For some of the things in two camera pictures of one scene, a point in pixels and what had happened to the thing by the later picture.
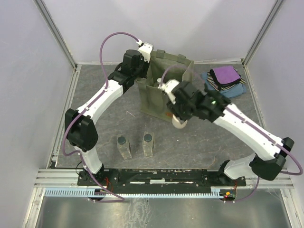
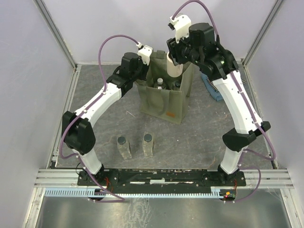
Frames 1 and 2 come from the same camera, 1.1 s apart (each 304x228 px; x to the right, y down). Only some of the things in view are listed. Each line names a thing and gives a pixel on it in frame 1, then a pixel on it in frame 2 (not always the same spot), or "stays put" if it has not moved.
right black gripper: (174, 108) → (173, 48)
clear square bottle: (123, 147) stays put
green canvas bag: (167, 67) stays put
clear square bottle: (148, 143) stays put
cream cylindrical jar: (177, 124) → (173, 71)
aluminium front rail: (68, 179) stays put
